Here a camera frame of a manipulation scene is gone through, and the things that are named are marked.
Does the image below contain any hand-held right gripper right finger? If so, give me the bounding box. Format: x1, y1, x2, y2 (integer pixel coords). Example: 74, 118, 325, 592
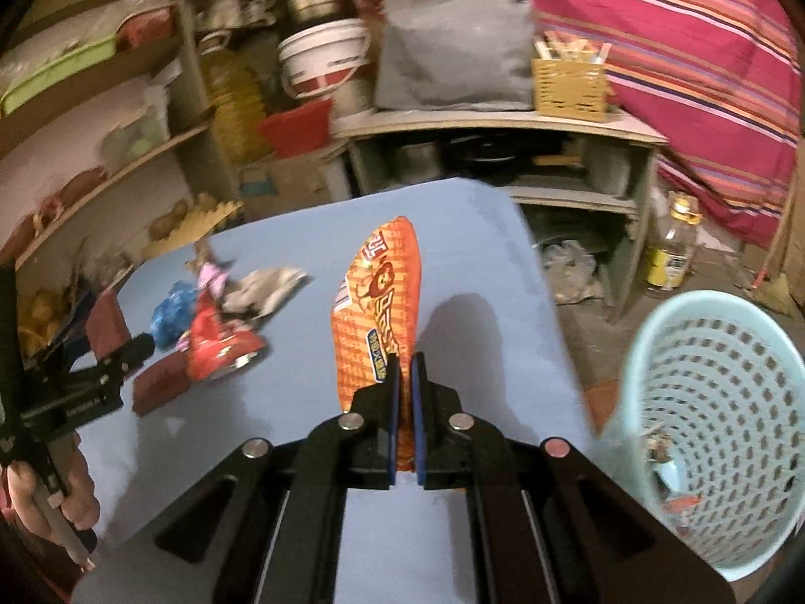
412, 352, 736, 604

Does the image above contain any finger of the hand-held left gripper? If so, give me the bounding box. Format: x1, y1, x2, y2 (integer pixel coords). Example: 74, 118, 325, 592
94, 333, 155, 386
22, 318, 89, 369

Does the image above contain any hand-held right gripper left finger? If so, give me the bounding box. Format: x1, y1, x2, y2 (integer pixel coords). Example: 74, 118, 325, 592
72, 352, 404, 604

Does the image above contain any orange snack packet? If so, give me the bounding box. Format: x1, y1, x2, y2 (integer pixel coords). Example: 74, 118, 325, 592
330, 215, 422, 473

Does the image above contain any brown paper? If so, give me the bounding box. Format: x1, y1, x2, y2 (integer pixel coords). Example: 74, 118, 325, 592
645, 431, 677, 473

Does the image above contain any light blue plastic basket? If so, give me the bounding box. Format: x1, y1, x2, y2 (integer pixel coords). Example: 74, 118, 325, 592
594, 290, 805, 583

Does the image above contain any person's left hand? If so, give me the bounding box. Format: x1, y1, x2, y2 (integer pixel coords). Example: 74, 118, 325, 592
6, 434, 102, 542

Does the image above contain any blue plastic wrapper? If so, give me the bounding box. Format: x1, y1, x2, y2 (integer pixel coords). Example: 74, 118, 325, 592
151, 281, 201, 351

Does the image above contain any red snack packet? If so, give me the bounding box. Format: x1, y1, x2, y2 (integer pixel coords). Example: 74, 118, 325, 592
187, 292, 268, 383

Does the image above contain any pink wrapper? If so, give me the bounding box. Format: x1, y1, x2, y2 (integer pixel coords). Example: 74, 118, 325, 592
192, 261, 230, 303

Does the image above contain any blue tablecloth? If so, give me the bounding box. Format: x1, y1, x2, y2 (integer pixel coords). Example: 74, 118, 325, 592
69, 177, 598, 604

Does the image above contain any yellow egg tray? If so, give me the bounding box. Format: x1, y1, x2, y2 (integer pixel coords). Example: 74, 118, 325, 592
144, 200, 243, 259

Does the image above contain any silver snack packet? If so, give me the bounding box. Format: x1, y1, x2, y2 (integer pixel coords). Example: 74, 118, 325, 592
221, 266, 309, 319

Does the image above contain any red mesh bag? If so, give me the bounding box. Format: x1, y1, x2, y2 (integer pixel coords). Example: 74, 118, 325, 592
0, 167, 108, 246

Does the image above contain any crumpled plastic bag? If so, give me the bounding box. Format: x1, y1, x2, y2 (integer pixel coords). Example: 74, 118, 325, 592
541, 239, 606, 304

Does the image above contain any cardboard box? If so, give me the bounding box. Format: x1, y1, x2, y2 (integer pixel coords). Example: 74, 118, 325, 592
239, 151, 350, 215

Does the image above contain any green plastic tray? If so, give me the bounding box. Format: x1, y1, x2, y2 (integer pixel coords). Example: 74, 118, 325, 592
0, 34, 120, 115

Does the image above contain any large cooking oil bottle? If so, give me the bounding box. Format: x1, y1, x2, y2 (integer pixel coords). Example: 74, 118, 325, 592
201, 50, 268, 165

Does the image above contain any plastic bottle with yellow label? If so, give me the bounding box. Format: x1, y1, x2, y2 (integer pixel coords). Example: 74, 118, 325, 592
641, 192, 702, 299

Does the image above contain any small wooden cabinet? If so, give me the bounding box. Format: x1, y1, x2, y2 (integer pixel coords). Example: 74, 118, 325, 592
330, 107, 669, 322

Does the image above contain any wooden shelf unit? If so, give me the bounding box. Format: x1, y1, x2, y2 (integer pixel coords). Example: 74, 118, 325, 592
0, 0, 353, 265

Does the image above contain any white plastic bucket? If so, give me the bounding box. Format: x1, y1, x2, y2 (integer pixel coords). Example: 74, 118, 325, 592
277, 18, 372, 100

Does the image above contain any yellow plastic utensil holder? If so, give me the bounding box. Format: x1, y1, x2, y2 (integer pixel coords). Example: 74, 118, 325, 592
531, 31, 612, 123

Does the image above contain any grey fabric bag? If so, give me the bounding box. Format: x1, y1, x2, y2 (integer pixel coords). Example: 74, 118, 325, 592
374, 0, 542, 111

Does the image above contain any red striped cloth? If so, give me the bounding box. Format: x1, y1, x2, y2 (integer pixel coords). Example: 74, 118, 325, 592
333, 0, 802, 249

